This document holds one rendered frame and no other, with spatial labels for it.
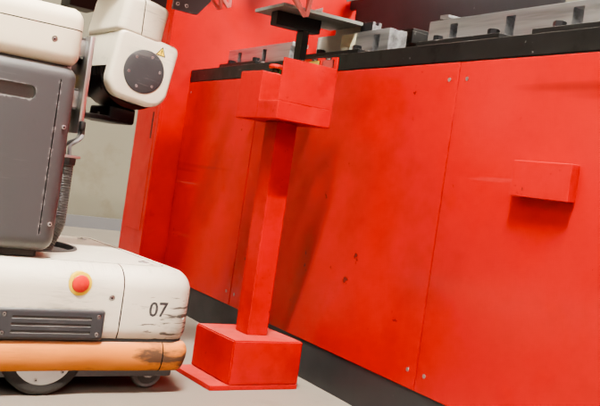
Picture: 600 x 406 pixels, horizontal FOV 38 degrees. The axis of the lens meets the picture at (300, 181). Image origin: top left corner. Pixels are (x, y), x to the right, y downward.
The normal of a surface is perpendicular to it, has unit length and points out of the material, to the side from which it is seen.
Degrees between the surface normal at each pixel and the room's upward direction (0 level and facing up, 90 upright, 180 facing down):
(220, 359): 90
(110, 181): 90
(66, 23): 90
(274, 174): 90
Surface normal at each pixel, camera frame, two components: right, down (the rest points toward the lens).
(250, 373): 0.55, 0.08
